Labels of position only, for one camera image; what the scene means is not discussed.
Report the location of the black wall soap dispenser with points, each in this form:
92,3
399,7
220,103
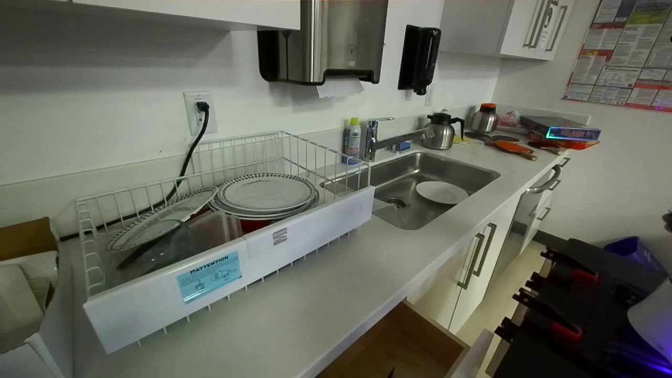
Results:
419,59

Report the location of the stainless steel sink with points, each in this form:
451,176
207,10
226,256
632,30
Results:
463,170

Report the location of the white upper cabinet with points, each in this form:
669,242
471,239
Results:
517,28
210,12

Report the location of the stainless steel kettle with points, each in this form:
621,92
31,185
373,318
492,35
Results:
337,43

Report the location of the white base cabinets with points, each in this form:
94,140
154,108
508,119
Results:
449,281

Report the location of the silver kettle red lid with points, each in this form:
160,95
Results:
481,120

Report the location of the white wall outlet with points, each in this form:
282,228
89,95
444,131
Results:
189,119

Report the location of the red bowl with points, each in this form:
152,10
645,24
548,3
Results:
255,225

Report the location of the white round plate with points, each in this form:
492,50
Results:
442,192

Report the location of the steel coffee carafe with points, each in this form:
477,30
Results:
439,133

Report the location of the wall poster board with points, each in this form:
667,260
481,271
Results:
622,56

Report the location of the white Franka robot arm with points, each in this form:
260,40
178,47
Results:
654,316

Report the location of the glass pan lid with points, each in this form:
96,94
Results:
159,224

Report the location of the blue sponge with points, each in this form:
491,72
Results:
401,146

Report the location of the yellow capped soap bottle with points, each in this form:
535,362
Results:
352,144

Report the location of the dark frying pan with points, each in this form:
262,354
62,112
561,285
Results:
176,249

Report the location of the wooden kitchen drawer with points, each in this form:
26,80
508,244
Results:
392,350

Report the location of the dark box blue edge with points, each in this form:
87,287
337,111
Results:
560,128

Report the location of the chrome faucet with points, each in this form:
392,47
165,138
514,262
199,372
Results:
371,140

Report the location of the grey round plate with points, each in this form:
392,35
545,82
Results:
266,192

